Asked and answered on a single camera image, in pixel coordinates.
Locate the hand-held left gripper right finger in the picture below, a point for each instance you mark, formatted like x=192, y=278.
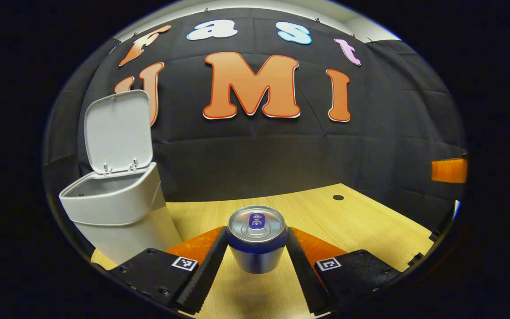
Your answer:
x=303, y=270

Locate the black backdrop cloth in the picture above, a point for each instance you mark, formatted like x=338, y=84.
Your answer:
x=281, y=155

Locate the white desktop garbage bin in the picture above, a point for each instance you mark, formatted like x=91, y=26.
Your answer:
x=117, y=208

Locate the wooden desktop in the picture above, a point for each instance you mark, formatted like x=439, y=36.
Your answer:
x=348, y=226

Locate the silver blue pop can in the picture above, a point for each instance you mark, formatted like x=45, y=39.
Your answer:
x=257, y=248

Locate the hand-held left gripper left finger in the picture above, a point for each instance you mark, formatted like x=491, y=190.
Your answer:
x=206, y=270

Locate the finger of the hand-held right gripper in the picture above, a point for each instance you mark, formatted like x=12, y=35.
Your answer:
x=449, y=170

